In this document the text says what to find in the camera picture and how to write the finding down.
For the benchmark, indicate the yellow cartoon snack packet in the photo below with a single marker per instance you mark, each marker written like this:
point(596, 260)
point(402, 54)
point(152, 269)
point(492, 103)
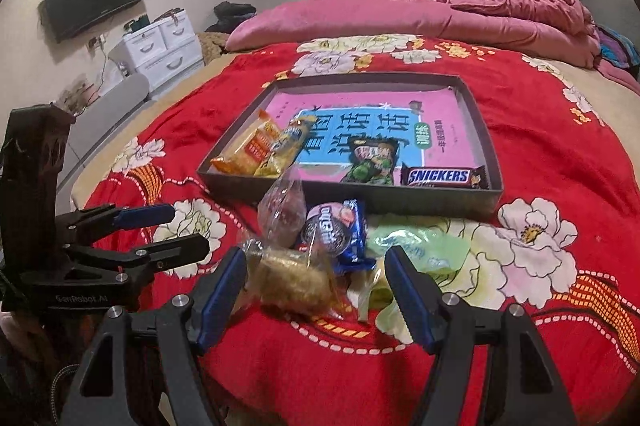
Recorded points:
point(287, 143)

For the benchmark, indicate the pink and blue book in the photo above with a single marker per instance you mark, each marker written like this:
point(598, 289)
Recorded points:
point(440, 130)

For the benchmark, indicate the light green snack packet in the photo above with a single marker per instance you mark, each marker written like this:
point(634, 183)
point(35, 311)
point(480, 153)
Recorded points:
point(425, 246)

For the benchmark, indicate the clear packet of floss cake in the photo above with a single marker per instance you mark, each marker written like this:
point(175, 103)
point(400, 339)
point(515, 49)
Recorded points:
point(295, 281)

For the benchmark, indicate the blue cookie packet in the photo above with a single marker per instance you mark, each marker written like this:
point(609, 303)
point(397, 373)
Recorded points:
point(332, 231)

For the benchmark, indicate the dark green snack packet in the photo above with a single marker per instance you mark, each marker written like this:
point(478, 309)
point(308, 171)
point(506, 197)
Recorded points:
point(372, 163)

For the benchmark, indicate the orange rice cracker packet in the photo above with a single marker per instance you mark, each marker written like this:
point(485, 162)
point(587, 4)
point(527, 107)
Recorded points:
point(245, 150)

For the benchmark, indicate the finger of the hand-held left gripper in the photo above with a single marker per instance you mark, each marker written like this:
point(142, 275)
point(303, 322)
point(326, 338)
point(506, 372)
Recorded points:
point(142, 216)
point(170, 251)

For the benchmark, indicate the black clothes pile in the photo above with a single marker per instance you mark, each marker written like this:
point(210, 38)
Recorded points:
point(232, 15)

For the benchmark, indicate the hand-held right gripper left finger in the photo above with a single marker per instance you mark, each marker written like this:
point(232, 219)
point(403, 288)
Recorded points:
point(220, 291)

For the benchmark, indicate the brown fuzzy blanket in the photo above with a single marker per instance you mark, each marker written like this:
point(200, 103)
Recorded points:
point(215, 48)

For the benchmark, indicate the red floral blanket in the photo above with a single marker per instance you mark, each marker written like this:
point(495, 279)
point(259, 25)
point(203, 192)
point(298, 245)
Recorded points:
point(525, 115)

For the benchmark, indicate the crumpled pink quilt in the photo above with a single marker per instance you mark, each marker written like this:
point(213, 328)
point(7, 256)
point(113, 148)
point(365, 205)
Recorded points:
point(515, 0)

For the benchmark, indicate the grey shallow cardboard box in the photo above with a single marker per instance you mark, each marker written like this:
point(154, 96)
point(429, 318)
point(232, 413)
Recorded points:
point(465, 130)

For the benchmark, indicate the colourful folded clothes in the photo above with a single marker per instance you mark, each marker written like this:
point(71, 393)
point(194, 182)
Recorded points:
point(617, 48)

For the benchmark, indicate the brown chocolate bar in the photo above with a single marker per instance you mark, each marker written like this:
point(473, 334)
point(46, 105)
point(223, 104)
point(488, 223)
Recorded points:
point(442, 177)

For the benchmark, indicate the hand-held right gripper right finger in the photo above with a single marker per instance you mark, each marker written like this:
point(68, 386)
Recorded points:
point(410, 296)

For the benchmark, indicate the white drawer cabinet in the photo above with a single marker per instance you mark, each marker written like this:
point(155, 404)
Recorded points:
point(160, 50)

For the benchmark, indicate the grey quilted headboard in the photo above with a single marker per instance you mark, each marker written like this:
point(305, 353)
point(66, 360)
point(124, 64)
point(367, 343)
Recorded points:
point(600, 5)

